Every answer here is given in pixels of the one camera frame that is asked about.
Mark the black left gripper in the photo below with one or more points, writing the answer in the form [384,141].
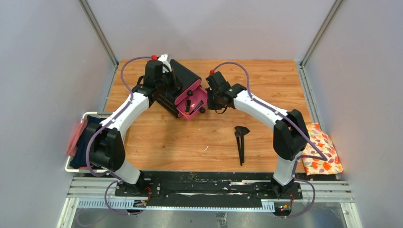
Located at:
[175,86]

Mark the black mascara tube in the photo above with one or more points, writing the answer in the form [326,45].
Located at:
[199,105]

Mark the black fan makeup brush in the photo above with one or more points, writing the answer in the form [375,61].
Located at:
[242,131]

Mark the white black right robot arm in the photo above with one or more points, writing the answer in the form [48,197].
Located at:
[290,134]

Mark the black gold lipstick case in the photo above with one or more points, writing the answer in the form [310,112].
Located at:
[187,107]

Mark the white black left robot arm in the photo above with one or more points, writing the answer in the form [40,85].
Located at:
[104,141]

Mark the pink top drawer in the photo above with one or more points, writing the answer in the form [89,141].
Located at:
[184,94]

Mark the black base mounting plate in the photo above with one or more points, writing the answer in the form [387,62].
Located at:
[208,189]

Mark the navy blue cloth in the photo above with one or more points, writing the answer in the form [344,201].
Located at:
[79,160]

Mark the black drawer organizer box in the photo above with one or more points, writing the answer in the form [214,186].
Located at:
[186,77]

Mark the pink drawer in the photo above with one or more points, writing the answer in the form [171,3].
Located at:
[199,94]
[184,94]

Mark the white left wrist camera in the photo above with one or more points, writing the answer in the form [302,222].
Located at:
[165,59]

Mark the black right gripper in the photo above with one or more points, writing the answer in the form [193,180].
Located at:
[211,106]

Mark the pink cloth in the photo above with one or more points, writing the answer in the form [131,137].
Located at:
[72,147]

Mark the floral orange cloth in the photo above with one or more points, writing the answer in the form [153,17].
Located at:
[313,165]

